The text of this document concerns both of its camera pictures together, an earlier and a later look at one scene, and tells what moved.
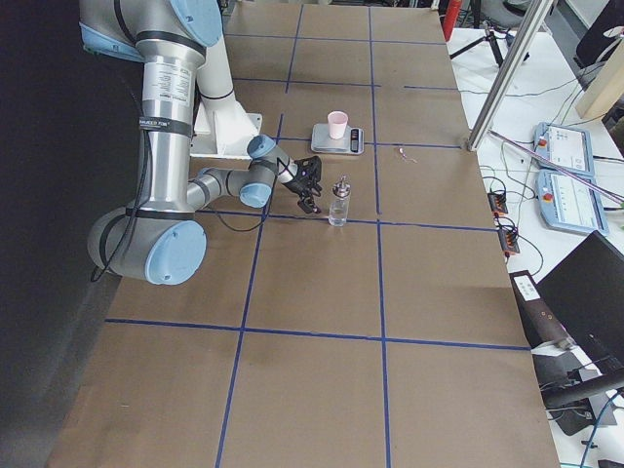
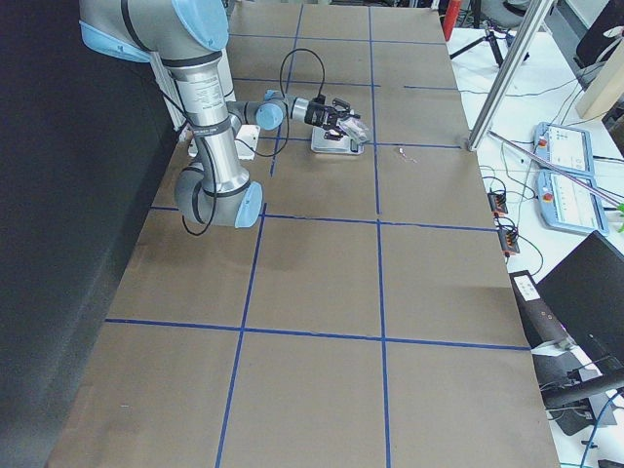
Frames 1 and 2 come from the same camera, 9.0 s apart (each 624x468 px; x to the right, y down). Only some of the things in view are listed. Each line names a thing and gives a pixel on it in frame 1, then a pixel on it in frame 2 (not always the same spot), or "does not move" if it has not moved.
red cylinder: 450,17 does not move
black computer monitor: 586,293 does not move
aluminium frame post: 536,18 does not move
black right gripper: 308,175 to 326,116
